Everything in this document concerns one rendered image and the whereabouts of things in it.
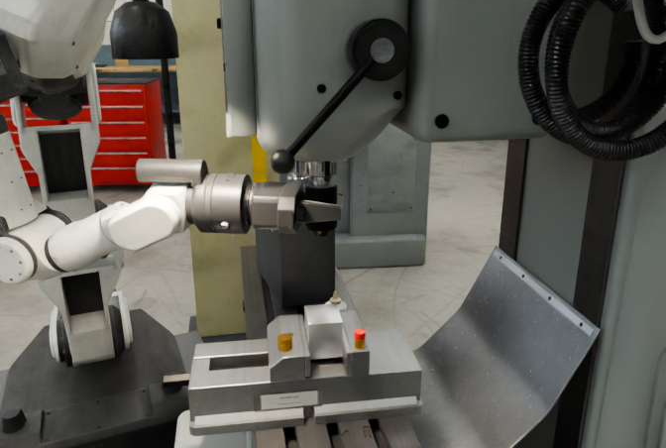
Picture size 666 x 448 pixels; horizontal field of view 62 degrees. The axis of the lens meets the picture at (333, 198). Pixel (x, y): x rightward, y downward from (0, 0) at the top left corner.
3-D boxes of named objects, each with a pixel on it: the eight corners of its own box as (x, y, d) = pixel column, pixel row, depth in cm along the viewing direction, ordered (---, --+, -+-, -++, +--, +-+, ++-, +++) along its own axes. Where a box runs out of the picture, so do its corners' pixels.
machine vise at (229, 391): (188, 436, 80) (182, 371, 77) (197, 376, 94) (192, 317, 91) (423, 413, 85) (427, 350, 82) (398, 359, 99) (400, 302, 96)
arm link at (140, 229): (185, 231, 79) (113, 264, 83) (203, 199, 87) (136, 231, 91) (158, 195, 76) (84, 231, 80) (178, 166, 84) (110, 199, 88)
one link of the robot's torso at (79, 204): (41, 258, 138) (11, 63, 128) (117, 248, 144) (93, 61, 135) (35, 277, 124) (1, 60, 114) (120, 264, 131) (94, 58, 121)
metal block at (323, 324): (308, 360, 84) (307, 324, 83) (304, 338, 90) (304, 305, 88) (342, 357, 85) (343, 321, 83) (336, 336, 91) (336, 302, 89)
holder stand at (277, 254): (281, 309, 117) (278, 218, 111) (256, 268, 136) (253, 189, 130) (335, 299, 121) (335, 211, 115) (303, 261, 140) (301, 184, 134)
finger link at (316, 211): (340, 222, 80) (297, 221, 80) (341, 200, 79) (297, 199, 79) (340, 226, 78) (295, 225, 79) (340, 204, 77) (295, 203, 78)
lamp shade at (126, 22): (101, 57, 63) (95, -1, 61) (162, 56, 68) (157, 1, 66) (128, 59, 58) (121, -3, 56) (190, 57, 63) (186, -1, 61)
